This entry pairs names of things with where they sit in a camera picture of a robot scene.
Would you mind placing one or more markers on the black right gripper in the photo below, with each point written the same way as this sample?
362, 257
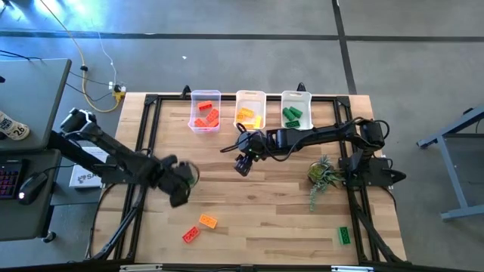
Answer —
259, 145

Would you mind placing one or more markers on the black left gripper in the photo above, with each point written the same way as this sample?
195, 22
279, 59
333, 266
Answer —
174, 174

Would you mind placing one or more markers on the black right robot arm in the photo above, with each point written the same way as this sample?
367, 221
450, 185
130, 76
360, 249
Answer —
321, 134

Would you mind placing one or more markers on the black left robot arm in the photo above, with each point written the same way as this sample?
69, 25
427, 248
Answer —
113, 151

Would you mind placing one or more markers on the clear plastic bin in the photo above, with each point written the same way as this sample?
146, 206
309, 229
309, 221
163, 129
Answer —
204, 130

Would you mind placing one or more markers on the white plastic bin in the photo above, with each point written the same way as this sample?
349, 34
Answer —
249, 99
296, 99

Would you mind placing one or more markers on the potted succulent plant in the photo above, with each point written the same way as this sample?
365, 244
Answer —
319, 174

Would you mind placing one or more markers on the black clamp knob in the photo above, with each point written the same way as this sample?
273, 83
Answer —
185, 90
301, 87

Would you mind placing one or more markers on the white printed paper sign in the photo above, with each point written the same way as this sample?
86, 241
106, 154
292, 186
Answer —
81, 177

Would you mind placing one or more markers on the yellow power plug box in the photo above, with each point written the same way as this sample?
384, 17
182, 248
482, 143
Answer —
118, 90

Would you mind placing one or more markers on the black support beam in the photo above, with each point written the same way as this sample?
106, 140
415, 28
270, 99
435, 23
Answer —
56, 145

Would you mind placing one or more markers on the black computer mouse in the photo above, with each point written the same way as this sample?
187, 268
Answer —
32, 187

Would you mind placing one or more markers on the dark grey desk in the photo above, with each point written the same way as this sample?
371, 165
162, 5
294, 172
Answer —
22, 219

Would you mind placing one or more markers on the black keyboard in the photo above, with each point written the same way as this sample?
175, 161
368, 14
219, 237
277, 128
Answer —
9, 179

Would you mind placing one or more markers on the grey desk top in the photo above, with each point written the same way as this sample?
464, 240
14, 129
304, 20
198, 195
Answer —
30, 98

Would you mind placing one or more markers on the white printed badge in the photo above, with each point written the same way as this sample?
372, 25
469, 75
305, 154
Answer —
13, 127

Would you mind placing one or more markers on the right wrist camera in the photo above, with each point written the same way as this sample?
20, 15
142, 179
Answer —
244, 140

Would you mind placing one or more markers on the silver metal bracket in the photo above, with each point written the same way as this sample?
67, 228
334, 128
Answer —
141, 267
351, 269

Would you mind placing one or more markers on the blue-grey table frame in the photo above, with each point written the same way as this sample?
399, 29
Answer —
459, 213

